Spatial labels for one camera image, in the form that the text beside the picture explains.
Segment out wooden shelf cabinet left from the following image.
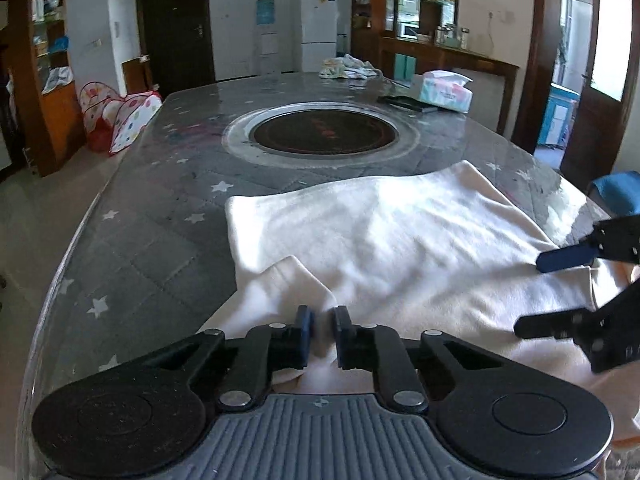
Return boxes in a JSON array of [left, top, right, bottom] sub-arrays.
[[8, 0, 86, 177]]

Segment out polka dot play tent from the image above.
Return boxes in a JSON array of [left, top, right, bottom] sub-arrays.
[[79, 81, 162, 156]]

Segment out white cream garment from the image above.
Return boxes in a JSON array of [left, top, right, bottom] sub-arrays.
[[207, 162, 639, 445]]

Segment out white refrigerator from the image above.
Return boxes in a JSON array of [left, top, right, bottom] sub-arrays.
[[297, 0, 338, 73]]

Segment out wooden side table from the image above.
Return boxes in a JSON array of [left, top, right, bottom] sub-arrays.
[[378, 35, 520, 134]]

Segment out floral crumpled cloth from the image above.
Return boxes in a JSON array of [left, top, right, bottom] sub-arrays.
[[319, 54, 382, 80]]

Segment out tissue box pastel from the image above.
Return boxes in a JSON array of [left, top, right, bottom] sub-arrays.
[[416, 70, 473, 114]]

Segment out round black induction cooktop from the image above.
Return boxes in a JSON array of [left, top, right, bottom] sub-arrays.
[[221, 101, 420, 169]]

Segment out wooden display cabinet right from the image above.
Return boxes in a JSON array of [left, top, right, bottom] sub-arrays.
[[350, 0, 461, 66]]

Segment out blue cloth chair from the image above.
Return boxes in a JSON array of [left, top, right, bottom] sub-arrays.
[[587, 171, 640, 217]]

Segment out dark wooden door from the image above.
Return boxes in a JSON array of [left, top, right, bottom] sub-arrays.
[[136, 0, 216, 98]]

